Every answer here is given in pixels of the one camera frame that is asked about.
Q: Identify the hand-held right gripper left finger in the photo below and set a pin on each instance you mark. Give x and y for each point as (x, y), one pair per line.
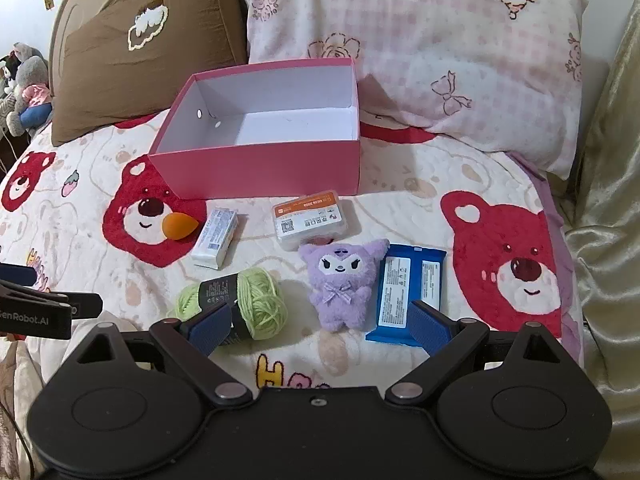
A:
(207, 327)

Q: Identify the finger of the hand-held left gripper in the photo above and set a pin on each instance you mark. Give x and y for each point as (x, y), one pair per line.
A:
(20, 276)
(87, 306)

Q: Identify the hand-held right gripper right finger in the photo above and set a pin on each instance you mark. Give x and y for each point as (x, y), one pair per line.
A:
(432, 322)

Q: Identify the blue wet wipes packet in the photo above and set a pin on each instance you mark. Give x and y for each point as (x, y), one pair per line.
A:
(395, 280)

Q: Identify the green yarn ball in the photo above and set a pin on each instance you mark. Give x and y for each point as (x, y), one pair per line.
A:
(260, 300)

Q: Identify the orange makeup sponge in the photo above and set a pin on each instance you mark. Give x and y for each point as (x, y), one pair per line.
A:
(177, 227)

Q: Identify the white case with orange label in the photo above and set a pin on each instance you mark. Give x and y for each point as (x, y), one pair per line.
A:
(310, 222)

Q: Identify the pink cardboard box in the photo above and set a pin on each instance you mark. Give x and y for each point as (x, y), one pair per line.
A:
(260, 170)

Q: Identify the beige cloth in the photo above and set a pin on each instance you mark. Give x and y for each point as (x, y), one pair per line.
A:
(15, 385)

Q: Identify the small white carton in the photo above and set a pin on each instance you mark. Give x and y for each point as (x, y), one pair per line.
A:
(215, 237)

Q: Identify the purple plush toy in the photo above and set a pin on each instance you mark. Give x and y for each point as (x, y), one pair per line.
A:
(337, 290)

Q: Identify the red bear printed blanket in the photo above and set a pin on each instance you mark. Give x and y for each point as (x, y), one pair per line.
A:
(400, 200)

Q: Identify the grey plush with pink shirt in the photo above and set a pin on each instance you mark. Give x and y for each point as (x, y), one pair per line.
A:
(30, 72)

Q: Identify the black and white plush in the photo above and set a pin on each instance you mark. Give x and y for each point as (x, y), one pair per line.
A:
(9, 72)

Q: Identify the gold curtain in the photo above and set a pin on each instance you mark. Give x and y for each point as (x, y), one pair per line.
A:
(610, 210)

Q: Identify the small grey plush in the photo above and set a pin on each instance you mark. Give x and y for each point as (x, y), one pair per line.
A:
(22, 50)

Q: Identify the beige headboard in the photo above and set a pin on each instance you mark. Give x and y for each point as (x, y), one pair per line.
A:
(62, 25)

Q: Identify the brown pillow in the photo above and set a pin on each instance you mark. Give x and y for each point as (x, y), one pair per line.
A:
(175, 50)

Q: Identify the pink checked pillow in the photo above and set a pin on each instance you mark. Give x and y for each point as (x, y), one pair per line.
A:
(425, 35)

